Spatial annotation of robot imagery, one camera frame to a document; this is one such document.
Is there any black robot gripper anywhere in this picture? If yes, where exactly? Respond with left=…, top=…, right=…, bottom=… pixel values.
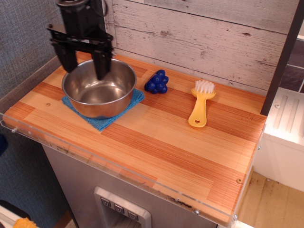
left=47, top=0, right=112, bottom=80

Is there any stainless steel pot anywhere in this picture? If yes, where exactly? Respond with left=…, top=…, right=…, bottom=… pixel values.
left=62, top=59, right=137, bottom=119

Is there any blue folded cloth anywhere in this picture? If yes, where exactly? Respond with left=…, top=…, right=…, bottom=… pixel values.
left=61, top=89, right=145, bottom=131

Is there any blue toy grape bunch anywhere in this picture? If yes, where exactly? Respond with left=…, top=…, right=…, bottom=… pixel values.
left=144, top=69, right=169, bottom=94

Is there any clear acrylic front guard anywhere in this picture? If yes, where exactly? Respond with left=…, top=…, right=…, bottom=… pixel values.
left=3, top=109, right=242, bottom=227

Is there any grey toy fridge cabinet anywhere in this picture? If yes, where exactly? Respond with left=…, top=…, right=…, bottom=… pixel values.
left=43, top=146, right=217, bottom=228

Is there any yellow dish brush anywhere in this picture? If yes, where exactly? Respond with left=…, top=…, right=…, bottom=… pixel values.
left=188, top=80, right=216, bottom=128

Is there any silver dispenser panel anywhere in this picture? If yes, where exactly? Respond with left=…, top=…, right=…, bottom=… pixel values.
left=94, top=186, right=152, bottom=228

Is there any orange object bottom left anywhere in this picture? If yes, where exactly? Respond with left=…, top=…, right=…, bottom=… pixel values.
left=13, top=218, right=37, bottom=228

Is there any white toy sink unit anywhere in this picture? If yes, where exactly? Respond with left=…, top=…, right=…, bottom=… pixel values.
left=253, top=35, right=304, bottom=190

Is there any dark grey left post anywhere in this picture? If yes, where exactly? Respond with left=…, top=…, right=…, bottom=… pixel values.
left=95, top=0, right=113, bottom=58

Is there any dark grey post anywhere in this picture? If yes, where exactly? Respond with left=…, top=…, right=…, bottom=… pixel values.
left=260, top=0, right=304, bottom=116
left=95, top=0, right=113, bottom=58

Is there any dark grey right post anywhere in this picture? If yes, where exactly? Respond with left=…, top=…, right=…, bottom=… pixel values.
left=260, top=0, right=304, bottom=116

